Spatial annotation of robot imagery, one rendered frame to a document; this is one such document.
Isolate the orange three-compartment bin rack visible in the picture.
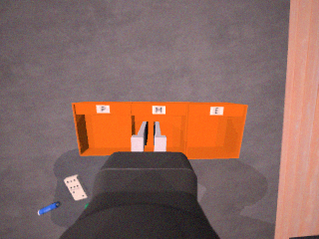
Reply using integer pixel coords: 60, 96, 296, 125
72, 102, 247, 159

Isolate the white domino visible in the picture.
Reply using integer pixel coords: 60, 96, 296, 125
65, 174, 89, 200

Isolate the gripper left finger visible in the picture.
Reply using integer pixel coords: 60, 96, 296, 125
131, 121, 149, 151

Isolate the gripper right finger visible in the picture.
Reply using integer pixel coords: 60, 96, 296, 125
154, 121, 166, 151

